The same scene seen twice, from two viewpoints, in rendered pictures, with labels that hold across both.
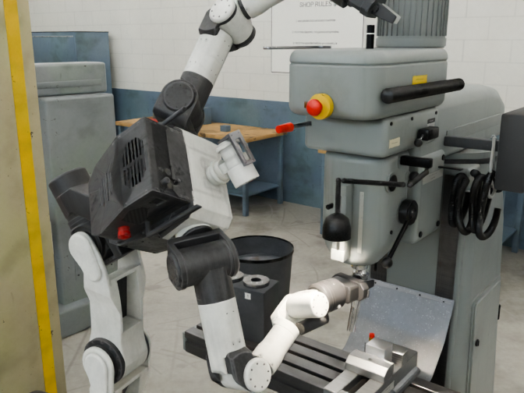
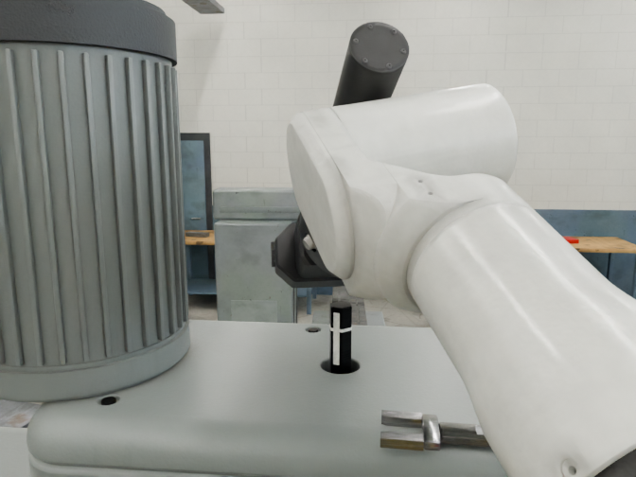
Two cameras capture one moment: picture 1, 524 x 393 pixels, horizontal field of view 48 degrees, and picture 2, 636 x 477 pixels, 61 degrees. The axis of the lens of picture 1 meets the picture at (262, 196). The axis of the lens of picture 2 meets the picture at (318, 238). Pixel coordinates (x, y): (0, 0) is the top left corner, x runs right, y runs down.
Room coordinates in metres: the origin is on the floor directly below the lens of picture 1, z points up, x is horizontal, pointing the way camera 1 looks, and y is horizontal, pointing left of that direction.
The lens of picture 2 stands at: (1.85, 0.11, 2.10)
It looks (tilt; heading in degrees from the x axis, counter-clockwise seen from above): 11 degrees down; 237
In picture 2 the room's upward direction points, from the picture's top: straight up
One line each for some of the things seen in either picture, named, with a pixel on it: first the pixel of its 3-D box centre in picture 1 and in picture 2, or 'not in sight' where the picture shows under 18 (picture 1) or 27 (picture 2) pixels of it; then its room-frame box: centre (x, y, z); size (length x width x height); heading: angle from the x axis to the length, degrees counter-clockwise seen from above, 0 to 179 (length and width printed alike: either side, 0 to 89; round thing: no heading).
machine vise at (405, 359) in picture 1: (373, 373); not in sight; (1.51, -0.32, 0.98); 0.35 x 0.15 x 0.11; 142
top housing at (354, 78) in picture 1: (370, 79); (324, 441); (1.59, -0.29, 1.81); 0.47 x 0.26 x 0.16; 142
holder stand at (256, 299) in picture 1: (243, 303); not in sight; (1.87, 0.06, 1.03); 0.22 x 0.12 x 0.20; 63
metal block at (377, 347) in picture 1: (378, 352); not in sight; (1.54, -0.34, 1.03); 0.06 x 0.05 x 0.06; 52
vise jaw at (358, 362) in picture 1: (369, 366); not in sight; (1.49, -0.31, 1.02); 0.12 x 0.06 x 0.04; 52
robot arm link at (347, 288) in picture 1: (338, 292); not in sight; (1.52, -0.21, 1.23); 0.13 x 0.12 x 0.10; 42
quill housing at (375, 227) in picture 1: (363, 203); not in sight; (1.58, -0.28, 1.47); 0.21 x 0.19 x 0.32; 52
